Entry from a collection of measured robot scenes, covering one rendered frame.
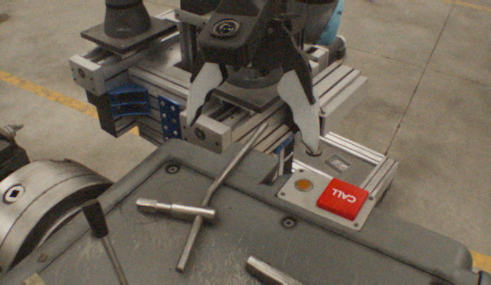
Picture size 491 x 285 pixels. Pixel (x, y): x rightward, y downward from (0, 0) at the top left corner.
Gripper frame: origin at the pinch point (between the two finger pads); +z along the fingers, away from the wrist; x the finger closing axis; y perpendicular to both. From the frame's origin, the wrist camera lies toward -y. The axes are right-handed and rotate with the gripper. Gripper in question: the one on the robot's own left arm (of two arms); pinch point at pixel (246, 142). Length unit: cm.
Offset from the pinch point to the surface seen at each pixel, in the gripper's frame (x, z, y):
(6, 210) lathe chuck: 38.3, 18.7, -4.3
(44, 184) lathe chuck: 35.6, 16.1, 1.9
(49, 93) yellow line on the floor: 238, 84, 192
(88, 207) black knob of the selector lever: 11.6, 4.6, -13.4
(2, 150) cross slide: 88, 34, 33
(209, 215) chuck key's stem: 5.8, 13.2, 3.3
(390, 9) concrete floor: 18, 21, 462
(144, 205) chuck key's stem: 15.2, 13.5, 1.6
